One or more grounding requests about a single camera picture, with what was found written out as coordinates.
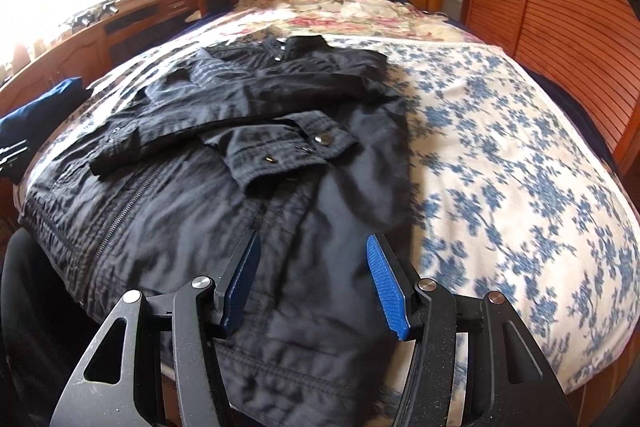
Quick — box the black jacket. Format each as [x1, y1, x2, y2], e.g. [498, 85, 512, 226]
[19, 34, 418, 427]

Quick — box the wooden louvred wardrobe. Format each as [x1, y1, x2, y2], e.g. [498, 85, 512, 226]
[460, 0, 640, 178]

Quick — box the dark white-striped garment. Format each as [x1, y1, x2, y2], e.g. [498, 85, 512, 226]
[0, 137, 32, 180]

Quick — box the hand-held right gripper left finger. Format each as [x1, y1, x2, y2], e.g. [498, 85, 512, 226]
[50, 231, 262, 427]

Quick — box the wooden desk cabinet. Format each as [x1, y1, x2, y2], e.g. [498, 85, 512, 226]
[0, 0, 203, 118]

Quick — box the person's dark clothing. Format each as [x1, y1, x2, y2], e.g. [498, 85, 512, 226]
[0, 227, 106, 427]

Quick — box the pink floral blanket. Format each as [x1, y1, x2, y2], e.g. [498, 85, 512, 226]
[210, 0, 501, 52]

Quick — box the navy blue cloth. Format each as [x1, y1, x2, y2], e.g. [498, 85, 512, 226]
[0, 77, 93, 148]

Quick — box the blue floral quilt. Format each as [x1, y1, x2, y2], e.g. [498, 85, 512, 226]
[22, 34, 640, 427]

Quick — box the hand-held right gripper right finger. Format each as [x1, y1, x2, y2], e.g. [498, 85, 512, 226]
[366, 233, 573, 427]

